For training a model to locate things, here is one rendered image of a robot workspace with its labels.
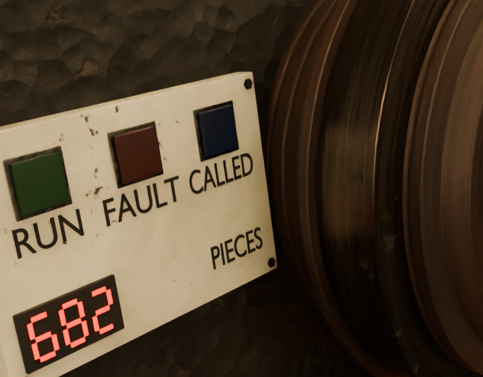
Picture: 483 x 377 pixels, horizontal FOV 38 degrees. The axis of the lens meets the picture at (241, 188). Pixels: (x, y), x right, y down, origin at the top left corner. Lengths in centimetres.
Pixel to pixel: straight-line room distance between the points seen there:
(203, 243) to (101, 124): 14
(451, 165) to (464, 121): 3
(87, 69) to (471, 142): 29
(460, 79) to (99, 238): 30
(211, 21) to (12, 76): 18
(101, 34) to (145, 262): 17
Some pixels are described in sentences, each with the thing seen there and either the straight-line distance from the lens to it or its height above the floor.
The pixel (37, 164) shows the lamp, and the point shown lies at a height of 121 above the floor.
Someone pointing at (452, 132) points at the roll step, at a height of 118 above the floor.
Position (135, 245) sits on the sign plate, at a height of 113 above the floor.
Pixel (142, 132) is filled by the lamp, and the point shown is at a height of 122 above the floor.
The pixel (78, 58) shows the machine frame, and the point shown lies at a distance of 53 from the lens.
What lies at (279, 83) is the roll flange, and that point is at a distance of 64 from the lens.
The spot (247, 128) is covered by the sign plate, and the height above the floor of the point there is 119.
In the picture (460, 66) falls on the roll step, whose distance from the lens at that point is 57.
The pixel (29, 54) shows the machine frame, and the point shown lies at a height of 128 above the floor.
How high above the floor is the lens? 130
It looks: 15 degrees down
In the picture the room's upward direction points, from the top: 8 degrees counter-clockwise
